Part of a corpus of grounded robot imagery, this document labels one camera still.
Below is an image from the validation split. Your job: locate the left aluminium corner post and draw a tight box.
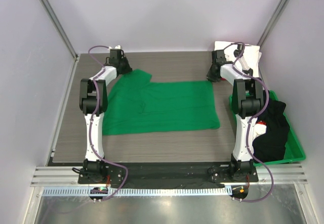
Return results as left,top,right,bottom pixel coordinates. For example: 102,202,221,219
39,0,78,60

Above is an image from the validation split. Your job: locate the right aluminium corner post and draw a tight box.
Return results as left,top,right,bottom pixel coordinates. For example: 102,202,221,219
257,0,290,47

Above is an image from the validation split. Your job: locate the black t shirt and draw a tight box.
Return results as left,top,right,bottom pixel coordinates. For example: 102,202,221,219
253,93,290,163

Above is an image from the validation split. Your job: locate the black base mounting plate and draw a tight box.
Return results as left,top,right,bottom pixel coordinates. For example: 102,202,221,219
72,160,259,200

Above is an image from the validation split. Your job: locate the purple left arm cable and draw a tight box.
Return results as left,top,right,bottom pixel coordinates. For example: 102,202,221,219
88,44,129,202

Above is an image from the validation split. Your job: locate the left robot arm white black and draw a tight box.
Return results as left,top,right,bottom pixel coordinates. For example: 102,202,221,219
78,45,132,184

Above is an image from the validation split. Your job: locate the aluminium corner post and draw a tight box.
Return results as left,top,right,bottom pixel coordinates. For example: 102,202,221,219
39,0,78,60
257,0,290,47

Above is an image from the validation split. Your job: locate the green t shirt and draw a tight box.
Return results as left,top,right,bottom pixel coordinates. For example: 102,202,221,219
102,69,221,136

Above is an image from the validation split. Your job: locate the white t shirt in bin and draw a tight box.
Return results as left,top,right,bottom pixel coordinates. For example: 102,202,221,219
253,121,267,148

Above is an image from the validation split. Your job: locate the folded white printed t shirt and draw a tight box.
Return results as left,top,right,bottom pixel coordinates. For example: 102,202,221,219
214,41,262,84

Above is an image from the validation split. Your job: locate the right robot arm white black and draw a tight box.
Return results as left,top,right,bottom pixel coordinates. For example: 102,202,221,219
207,50,264,182

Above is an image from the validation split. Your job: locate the white slotted cable duct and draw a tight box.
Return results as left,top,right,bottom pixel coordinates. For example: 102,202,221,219
43,186,232,197

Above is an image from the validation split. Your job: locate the aluminium frame rail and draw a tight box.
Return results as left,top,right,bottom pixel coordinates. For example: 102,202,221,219
30,163,308,187

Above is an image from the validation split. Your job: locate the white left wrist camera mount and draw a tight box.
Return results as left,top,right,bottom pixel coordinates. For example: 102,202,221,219
109,45,122,50

